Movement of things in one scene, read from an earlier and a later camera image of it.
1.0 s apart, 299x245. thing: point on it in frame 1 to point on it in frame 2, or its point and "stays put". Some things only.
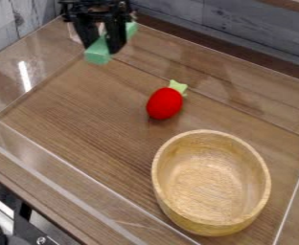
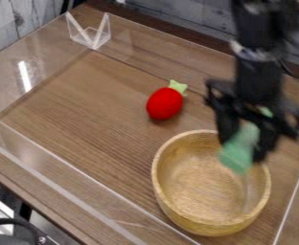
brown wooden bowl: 212,183 stays put
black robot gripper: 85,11 to 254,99
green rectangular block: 98,53 to 237,154
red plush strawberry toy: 165,101 stays put
